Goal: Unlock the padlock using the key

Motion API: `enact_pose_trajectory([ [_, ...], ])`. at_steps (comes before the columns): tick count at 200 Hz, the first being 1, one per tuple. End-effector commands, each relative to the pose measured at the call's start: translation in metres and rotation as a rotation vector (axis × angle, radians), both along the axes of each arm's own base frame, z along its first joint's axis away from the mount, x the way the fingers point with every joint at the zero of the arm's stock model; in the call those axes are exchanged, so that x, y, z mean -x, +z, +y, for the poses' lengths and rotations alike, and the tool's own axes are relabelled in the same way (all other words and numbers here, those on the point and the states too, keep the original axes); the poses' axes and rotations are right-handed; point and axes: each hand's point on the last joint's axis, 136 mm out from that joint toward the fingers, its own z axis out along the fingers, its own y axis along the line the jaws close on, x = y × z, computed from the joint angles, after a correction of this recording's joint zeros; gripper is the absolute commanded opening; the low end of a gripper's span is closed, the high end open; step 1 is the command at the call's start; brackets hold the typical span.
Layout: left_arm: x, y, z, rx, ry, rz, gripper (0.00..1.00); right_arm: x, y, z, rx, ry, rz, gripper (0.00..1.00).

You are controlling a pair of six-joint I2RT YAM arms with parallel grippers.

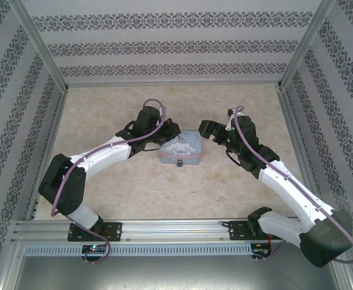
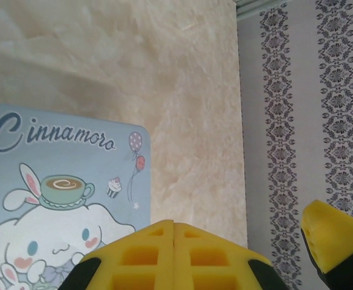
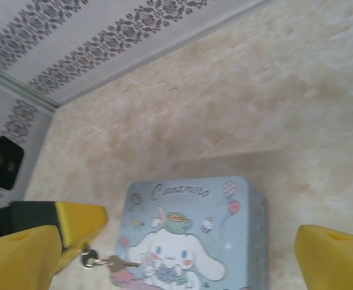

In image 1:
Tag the grey sheet metal panel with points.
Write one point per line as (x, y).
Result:
(176, 272)

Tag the aluminium mounting rail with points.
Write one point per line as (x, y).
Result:
(176, 229)

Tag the aluminium table side rail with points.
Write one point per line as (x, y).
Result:
(48, 136)
(297, 136)

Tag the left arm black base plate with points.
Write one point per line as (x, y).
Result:
(113, 231)

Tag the controller circuit board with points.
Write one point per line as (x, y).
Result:
(260, 251)
(94, 249)

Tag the small padlock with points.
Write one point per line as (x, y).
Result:
(180, 163)

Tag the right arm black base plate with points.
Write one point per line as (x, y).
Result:
(238, 230)

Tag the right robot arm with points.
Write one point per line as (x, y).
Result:
(297, 193)

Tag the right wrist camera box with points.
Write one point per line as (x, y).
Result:
(233, 116)

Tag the pastel cartoon tin box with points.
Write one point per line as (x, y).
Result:
(181, 145)

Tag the aluminium frame post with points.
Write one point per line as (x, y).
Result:
(40, 45)
(308, 45)

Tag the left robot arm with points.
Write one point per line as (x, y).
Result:
(98, 157)

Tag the left controller circuit board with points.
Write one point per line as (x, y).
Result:
(94, 249)

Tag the right controller circuit board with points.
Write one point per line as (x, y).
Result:
(260, 251)

